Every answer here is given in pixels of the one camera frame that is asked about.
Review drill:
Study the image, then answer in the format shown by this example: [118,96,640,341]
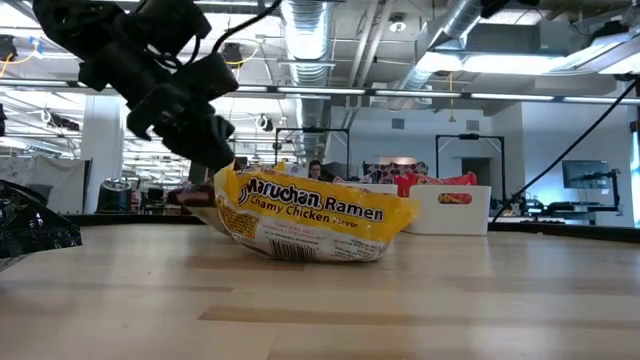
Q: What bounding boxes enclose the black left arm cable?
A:
[210,0,285,55]

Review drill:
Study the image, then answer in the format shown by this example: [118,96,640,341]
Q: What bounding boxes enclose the black metal gantry frame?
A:
[273,126,351,169]
[434,133,506,201]

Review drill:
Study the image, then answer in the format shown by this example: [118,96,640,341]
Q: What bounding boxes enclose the silver ribbed air duct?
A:
[278,0,334,161]

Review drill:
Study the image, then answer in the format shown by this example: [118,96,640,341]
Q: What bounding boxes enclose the long LED light bar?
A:
[0,77,640,107]

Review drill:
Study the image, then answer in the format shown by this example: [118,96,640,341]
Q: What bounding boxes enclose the black hanging dome device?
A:
[221,41,245,65]

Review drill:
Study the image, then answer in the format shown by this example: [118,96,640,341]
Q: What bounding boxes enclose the black round bin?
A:
[96,178,135,215]

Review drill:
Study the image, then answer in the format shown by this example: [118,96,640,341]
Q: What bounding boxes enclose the silver smooth air duct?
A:
[394,0,501,109]

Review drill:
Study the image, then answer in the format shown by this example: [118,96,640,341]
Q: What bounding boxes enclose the black Fire Noodle pack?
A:
[0,178,84,260]

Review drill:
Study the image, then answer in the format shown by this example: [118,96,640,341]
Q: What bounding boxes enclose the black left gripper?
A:
[125,82,236,172]

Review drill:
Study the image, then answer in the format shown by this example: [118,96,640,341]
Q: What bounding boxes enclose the black aluminium table frame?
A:
[62,212,640,246]

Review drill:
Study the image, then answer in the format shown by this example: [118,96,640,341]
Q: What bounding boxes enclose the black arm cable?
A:
[210,0,285,55]
[491,78,640,224]

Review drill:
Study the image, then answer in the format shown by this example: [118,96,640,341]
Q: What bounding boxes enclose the white building column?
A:
[79,94,126,215]

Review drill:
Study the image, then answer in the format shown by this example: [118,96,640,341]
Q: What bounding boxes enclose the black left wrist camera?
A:
[172,51,240,104]

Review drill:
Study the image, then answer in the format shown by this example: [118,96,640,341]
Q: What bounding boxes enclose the circle patterned cloth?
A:
[362,160,430,185]

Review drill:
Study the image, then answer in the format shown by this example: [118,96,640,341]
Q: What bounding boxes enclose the black distant robot rig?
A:
[519,168,624,217]

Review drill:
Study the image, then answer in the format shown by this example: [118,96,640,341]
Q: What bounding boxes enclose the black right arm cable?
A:
[491,78,640,224]

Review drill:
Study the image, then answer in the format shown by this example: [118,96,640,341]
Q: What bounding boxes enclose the dark wall monitor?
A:
[561,159,612,190]

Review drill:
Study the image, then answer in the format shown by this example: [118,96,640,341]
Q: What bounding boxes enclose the person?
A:
[307,158,337,182]

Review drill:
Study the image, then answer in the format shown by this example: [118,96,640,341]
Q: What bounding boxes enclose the white plastic bin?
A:
[344,182,401,197]
[402,184,493,237]
[188,203,236,237]

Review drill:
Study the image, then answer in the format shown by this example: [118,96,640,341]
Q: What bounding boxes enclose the grey cloth panel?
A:
[0,156,94,215]

